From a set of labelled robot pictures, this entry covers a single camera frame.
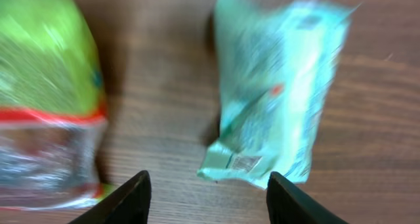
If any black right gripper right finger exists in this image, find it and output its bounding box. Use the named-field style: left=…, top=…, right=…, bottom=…
left=266, top=172, right=348, bottom=224

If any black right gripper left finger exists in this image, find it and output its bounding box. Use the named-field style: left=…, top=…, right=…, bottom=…
left=68, top=170, right=152, bottom=224

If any green snack bag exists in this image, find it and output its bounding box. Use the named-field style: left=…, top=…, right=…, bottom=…
left=1, top=0, right=107, bottom=210

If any light blue tissue pack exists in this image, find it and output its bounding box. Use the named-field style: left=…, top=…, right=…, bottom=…
left=198, top=0, right=352, bottom=189

